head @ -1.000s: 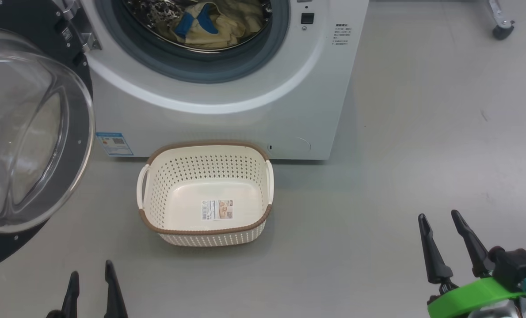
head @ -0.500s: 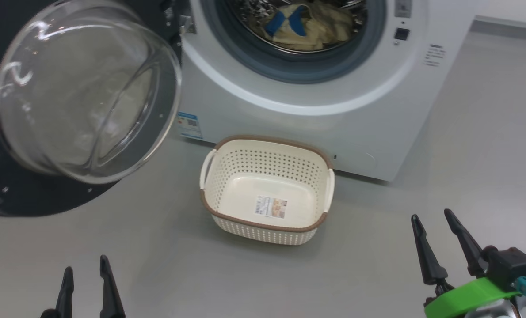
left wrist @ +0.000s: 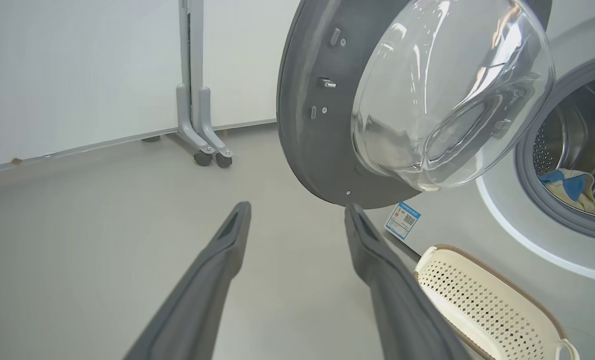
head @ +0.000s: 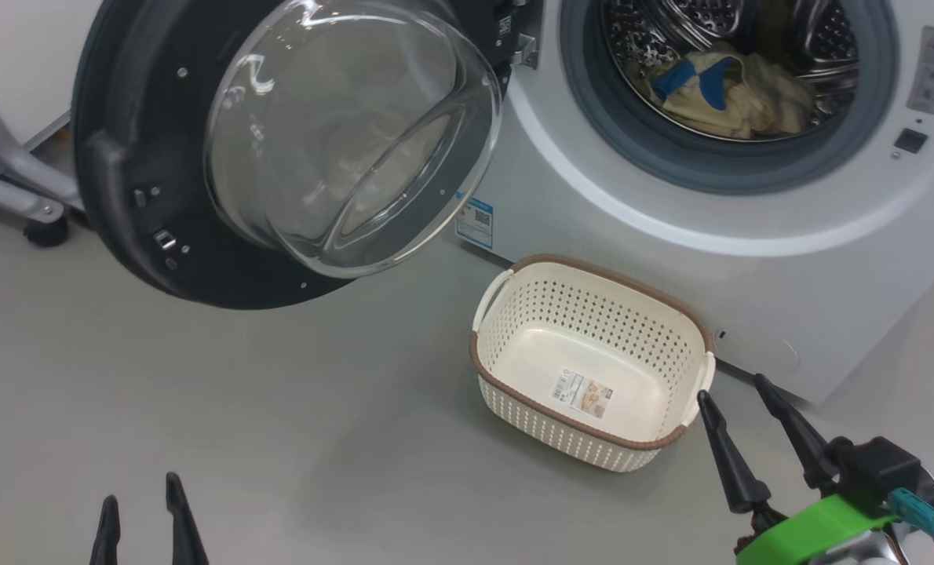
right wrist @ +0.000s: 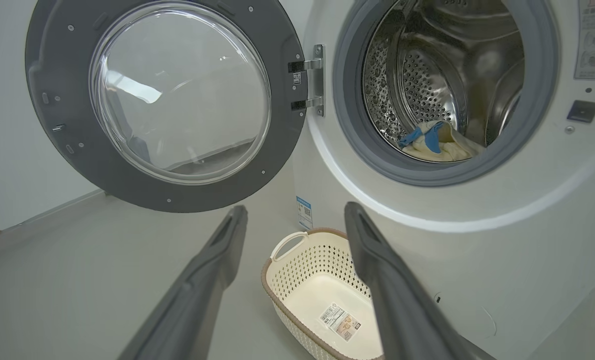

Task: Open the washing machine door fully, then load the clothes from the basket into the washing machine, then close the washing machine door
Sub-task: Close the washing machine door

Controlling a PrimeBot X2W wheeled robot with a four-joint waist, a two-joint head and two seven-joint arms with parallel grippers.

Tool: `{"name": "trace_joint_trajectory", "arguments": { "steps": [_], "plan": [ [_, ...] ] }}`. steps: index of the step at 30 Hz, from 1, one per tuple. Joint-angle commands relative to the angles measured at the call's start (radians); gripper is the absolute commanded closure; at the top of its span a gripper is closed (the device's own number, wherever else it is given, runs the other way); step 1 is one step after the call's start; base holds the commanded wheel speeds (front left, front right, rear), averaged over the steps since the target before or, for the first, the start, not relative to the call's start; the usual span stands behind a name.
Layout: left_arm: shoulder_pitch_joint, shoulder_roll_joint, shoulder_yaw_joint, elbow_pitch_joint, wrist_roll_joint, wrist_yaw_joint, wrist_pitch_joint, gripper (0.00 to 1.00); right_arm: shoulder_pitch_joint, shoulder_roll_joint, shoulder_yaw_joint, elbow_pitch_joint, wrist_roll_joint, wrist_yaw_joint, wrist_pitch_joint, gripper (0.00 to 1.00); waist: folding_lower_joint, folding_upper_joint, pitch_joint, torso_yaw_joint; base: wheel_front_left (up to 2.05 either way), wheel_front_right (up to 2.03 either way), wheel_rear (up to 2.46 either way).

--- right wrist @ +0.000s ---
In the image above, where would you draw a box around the cream perforated laundry basket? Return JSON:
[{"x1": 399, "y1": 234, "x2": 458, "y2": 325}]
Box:
[{"x1": 261, "y1": 227, "x2": 386, "y2": 360}]

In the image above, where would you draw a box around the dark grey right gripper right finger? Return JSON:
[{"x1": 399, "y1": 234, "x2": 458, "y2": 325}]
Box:
[{"x1": 344, "y1": 201, "x2": 496, "y2": 360}]

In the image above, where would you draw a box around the round grey glass washer door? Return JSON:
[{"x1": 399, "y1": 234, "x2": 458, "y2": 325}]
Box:
[{"x1": 25, "y1": 0, "x2": 308, "y2": 213}]

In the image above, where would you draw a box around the white basket label sticker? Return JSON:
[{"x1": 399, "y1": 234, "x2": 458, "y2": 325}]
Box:
[{"x1": 319, "y1": 302, "x2": 362, "y2": 342}]

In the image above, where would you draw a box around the blue energy label sticker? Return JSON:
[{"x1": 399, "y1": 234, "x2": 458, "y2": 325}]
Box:
[{"x1": 296, "y1": 196, "x2": 314, "y2": 231}]

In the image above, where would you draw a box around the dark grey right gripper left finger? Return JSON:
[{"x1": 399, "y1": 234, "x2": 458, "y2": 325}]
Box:
[{"x1": 117, "y1": 204, "x2": 249, "y2": 360}]

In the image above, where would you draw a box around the white front-loading washing machine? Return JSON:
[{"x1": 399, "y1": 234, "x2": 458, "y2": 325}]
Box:
[{"x1": 292, "y1": 0, "x2": 595, "y2": 360}]

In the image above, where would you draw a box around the metal door hinge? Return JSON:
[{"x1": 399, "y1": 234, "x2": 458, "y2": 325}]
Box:
[{"x1": 287, "y1": 44, "x2": 326, "y2": 117}]

